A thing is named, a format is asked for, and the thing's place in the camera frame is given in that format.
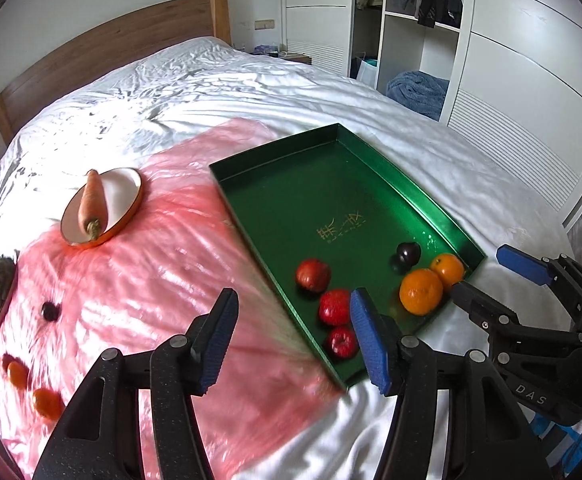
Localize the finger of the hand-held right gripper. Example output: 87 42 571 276
497 243 582 331
450 280 522 333

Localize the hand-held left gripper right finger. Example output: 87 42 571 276
349 286 554 480

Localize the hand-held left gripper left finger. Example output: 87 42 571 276
32 287 240 480

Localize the orange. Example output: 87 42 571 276
7 361 30 389
399 268 444 316
429 253 466 288
32 388 66 422

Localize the green metal tray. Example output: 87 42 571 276
209 122 488 393

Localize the pink plastic sheet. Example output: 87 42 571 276
0 117 352 480

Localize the orange rimmed white plate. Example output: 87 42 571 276
60 167 143 248

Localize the carrot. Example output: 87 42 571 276
80 169 108 242

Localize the blue blanket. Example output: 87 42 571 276
386 71 449 122

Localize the white wardrobe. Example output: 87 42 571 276
278 0 582 231

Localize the white bag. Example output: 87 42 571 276
353 55 379 86

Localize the wooden headboard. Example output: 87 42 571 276
0 0 232 146

